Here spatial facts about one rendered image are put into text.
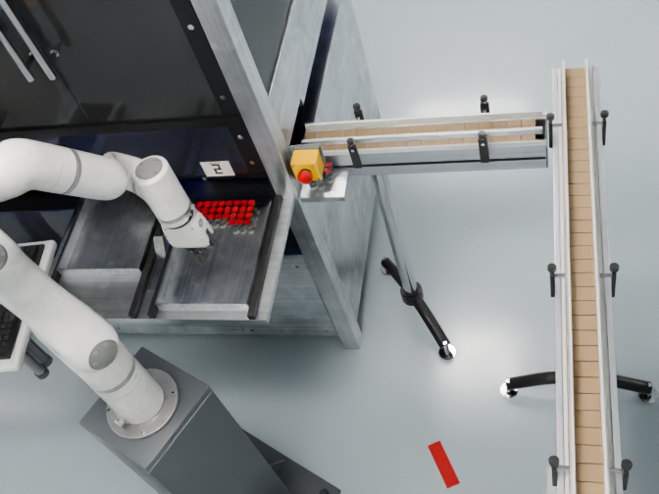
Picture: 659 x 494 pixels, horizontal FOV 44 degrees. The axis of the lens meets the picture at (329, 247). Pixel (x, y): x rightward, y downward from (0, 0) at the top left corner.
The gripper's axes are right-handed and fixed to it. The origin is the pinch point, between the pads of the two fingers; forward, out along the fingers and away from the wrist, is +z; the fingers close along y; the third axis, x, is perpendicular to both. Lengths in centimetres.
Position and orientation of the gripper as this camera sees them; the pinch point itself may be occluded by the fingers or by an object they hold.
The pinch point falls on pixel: (201, 254)
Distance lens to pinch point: 199.7
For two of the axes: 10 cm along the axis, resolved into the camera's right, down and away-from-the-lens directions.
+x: -1.5, 8.1, -5.6
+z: 2.3, 5.8, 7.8
